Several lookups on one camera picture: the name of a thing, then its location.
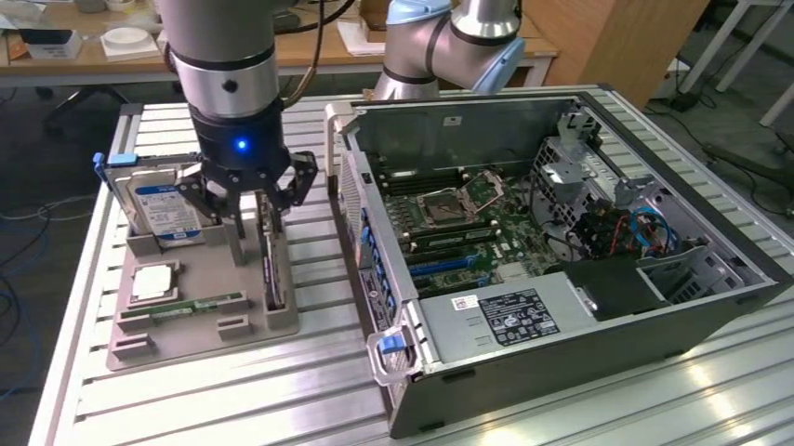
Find installed RAM stick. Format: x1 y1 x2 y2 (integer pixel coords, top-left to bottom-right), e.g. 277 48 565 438
401 226 502 249

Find blue expansion slot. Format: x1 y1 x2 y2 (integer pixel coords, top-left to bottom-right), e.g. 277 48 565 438
405 254 478 279

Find stack of papers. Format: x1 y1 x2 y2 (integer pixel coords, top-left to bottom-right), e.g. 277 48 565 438
337 18 391 58

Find grey power supply unit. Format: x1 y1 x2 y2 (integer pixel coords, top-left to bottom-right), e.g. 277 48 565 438
417 270 598 364

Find dark chair base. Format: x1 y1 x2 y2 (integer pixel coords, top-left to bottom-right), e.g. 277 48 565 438
702 124 794 174

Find white box with dark lid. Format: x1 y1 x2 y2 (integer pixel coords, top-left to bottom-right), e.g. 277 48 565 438
17 29 86 60

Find metal disk bay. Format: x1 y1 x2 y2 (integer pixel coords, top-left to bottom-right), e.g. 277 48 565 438
532 135 629 208

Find blue wire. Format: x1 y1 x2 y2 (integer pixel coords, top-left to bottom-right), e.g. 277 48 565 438
625 207 681 257

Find black open PC case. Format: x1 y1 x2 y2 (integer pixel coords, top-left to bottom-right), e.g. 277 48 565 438
325 89 794 440

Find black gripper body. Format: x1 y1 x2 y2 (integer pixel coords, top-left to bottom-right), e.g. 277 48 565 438
187 98 294 192

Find green motherboard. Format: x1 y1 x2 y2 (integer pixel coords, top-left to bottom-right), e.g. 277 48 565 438
370 156 576 299

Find grey parts rack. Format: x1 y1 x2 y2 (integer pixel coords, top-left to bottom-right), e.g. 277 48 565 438
106 152 305 373

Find red wire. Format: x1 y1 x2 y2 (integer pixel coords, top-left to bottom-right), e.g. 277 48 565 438
605 214 646 255

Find hard disk with blue label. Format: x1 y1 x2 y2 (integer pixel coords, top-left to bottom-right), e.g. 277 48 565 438
93 151 211 248

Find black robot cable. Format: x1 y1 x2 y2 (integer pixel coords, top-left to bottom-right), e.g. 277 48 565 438
282 0 329 113

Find white round part on base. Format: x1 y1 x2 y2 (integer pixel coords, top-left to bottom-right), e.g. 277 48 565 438
101 26 165 62

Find black chair base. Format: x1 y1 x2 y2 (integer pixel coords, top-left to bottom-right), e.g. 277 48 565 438
39 85 133 137

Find clear case handle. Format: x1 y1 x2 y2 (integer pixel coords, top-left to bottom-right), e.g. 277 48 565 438
365 323 418 385

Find wooden cabinet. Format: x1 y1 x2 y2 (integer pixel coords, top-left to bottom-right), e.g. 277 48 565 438
544 0 714 109

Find white table frame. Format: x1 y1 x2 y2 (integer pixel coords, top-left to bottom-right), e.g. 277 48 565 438
676 0 794 127

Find green RAM stick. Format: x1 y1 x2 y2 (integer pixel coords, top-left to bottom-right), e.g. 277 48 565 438
126 292 247 318

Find CPU socket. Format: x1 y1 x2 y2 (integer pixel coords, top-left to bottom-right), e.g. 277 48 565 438
417 186 478 225

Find dark gpu card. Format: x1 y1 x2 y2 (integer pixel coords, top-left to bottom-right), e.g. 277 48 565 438
257 190 291 313

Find metal socket cover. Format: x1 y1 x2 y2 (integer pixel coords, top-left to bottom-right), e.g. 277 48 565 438
457 168 505 206

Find cardboard box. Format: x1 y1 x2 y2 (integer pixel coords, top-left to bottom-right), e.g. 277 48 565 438
359 0 399 30

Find wooden desk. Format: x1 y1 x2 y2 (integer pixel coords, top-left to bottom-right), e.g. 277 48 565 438
0 0 561 89

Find silver CPU chip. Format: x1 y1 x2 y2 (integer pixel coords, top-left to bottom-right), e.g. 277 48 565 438
129 264 181 302

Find black RAM slots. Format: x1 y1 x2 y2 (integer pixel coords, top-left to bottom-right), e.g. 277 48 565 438
379 167 468 195

